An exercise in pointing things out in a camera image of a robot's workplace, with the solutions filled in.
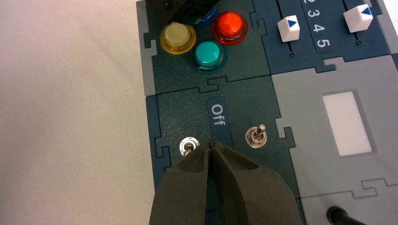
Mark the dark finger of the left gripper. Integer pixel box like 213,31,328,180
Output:
146,0,220,25

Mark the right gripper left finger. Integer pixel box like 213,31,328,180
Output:
149,142,212,225

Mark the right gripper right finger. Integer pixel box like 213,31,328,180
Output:
210,140,303,225

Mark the silver toggle switch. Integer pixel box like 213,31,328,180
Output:
245,124,268,149
179,136,199,157

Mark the yellow push button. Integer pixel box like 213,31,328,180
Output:
160,22,197,56

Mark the blue push button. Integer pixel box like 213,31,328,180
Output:
194,5,219,27

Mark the red push button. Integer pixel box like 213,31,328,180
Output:
211,11,249,45

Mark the teal push button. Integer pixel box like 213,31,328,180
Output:
191,39,228,75

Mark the blue grey control box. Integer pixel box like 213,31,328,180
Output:
136,0,398,225

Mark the white slider knob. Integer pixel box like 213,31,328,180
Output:
343,3,374,34
277,15,301,43

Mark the white display window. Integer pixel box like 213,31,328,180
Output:
322,90,373,157

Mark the black jumper cable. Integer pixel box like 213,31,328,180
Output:
326,206,367,225

